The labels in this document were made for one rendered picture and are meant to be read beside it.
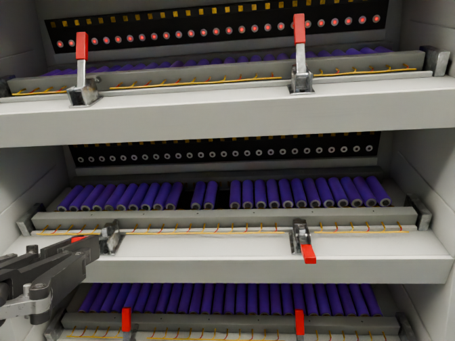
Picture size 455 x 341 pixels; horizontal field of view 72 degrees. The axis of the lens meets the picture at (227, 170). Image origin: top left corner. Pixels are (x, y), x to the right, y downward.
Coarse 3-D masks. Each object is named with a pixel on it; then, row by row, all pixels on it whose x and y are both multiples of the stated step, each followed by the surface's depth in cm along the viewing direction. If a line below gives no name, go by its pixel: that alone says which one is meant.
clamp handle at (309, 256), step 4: (304, 228) 40; (300, 232) 40; (304, 232) 40; (300, 236) 40; (304, 236) 40; (300, 240) 38; (304, 240) 38; (300, 244) 38; (304, 244) 37; (308, 244) 37; (304, 248) 36; (308, 248) 35; (312, 248) 36; (304, 252) 34; (308, 252) 34; (312, 252) 34; (304, 256) 34; (308, 256) 33; (312, 256) 33; (304, 260) 34; (308, 260) 33; (312, 260) 33
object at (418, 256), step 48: (48, 192) 55; (432, 192) 41; (0, 240) 44; (48, 240) 47; (144, 240) 45; (192, 240) 44; (240, 240) 43; (288, 240) 42; (336, 240) 42; (384, 240) 41; (432, 240) 40
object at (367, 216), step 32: (64, 224) 48; (96, 224) 47; (128, 224) 46; (160, 224) 46; (192, 224) 45; (224, 224) 45; (256, 224) 44; (288, 224) 44; (320, 224) 43; (352, 224) 42; (384, 224) 43
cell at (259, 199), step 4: (260, 180) 53; (256, 184) 52; (260, 184) 52; (264, 184) 52; (256, 188) 51; (260, 188) 51; (264, 188) 51; (256, 192) 50; (260, 192) 50; (264, 192) 50; (256, 196) 49; (260, 196) 49; (264, 196) 49; (256, 200) 48; (260, 200) 48; (264, 200) 48; (256, 204) 48; (260, 204) 48; (264, 204) 48
